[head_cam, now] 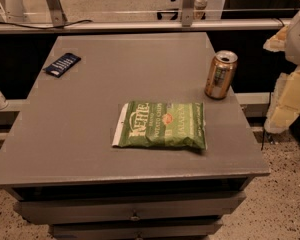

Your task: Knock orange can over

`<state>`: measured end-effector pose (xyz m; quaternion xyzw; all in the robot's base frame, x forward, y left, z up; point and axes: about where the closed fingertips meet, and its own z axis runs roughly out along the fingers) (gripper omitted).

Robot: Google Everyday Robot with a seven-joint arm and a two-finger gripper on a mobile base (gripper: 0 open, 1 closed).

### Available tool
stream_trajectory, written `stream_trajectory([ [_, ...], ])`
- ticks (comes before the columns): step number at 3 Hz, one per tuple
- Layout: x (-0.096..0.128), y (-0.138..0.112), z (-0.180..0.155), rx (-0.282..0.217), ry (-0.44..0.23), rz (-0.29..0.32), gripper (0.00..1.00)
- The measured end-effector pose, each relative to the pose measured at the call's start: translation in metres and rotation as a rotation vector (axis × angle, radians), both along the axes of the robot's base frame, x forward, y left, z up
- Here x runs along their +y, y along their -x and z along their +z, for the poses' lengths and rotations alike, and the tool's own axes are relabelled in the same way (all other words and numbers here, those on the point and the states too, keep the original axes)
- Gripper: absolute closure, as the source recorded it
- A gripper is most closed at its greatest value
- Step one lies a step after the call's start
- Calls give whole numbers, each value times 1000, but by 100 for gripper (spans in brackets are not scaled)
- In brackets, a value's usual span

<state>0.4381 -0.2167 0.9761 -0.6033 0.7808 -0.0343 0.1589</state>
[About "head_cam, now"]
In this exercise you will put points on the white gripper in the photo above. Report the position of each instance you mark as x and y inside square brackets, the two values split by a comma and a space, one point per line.
[299, 40]

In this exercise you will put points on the orange soda can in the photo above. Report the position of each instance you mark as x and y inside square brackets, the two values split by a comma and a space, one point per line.
[221, 73]

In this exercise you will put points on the green Kettle chips bag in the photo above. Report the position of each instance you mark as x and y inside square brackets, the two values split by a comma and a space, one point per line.
[167, 125]

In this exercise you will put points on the grey lower drawer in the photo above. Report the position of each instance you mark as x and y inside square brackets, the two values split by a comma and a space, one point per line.
[150, 229]

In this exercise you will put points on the grey drawer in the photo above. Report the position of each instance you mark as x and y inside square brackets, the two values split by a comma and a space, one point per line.
[150, 229]
[133, 208]

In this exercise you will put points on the dark blue snack packet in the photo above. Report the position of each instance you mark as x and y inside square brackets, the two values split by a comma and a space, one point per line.
[62, 65]

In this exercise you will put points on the grey upper drawer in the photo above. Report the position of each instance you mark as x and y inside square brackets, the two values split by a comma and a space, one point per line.
[133, 208]

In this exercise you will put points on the grey metal rail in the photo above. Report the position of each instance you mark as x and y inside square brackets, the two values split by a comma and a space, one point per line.
[87, 26]

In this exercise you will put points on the centre metal post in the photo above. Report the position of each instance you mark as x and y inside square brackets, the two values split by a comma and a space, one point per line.
[187, 9]

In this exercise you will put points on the left metal post bracket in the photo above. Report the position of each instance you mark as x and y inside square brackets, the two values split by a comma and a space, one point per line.
[57, 14]

